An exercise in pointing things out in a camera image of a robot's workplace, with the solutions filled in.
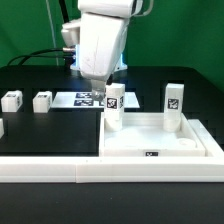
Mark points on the white L-shaped obstacle fence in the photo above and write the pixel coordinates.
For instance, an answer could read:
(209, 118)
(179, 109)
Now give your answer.
(209, 168)

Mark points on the white block at left edge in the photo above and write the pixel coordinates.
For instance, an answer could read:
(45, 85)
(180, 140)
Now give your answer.
(1, 128)

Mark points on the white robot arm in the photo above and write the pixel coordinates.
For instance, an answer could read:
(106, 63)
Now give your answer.
(125, 9)

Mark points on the marker plate with tags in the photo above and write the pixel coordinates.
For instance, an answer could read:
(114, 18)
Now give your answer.
(83, 100)

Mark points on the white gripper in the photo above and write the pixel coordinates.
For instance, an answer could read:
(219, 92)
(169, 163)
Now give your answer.
(102, 40)

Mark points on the white square table top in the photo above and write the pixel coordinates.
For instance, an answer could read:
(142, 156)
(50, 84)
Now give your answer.
(142, 135)

